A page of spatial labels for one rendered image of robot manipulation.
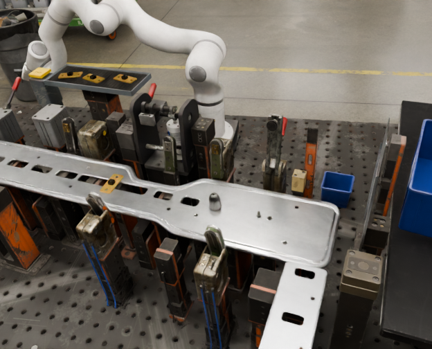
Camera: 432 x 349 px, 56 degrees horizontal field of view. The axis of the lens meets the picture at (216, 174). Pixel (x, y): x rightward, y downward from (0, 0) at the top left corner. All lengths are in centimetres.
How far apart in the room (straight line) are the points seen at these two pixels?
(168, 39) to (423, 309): 117
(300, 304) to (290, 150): 99
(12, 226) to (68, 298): 29
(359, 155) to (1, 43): 310
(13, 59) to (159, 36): 260
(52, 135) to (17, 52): 255
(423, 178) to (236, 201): 51
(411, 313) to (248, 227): 42
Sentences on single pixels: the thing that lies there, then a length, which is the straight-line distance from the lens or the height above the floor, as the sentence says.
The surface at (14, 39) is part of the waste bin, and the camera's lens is 395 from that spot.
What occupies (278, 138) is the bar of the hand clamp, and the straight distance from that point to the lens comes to 110.
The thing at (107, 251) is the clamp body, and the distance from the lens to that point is 119.
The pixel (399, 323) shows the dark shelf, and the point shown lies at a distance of 93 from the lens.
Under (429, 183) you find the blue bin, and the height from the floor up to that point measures 103.
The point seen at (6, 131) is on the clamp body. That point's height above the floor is 100.
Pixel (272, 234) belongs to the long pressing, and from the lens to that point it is 106.
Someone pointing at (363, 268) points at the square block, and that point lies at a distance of 95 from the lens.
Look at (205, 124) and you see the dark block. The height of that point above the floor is 112.
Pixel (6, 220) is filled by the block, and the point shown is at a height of 93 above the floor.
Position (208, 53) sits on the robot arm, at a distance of 151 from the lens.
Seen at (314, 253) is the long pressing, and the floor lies 100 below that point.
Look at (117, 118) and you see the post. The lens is 140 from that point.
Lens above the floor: 180
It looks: 40 degrees down
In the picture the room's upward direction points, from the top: 6 degrees counter-clockwise
